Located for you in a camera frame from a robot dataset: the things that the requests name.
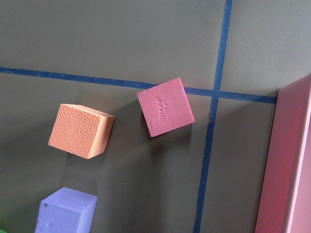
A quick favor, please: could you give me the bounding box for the orange foam block near tray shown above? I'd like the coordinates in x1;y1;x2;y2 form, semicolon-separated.
48;103;115;159

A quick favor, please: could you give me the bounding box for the purple foam block near tray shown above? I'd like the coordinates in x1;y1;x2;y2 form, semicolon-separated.
35;187;97;233

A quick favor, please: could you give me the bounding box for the pink plastic tray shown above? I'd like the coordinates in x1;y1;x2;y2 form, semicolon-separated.
255;75;311;233

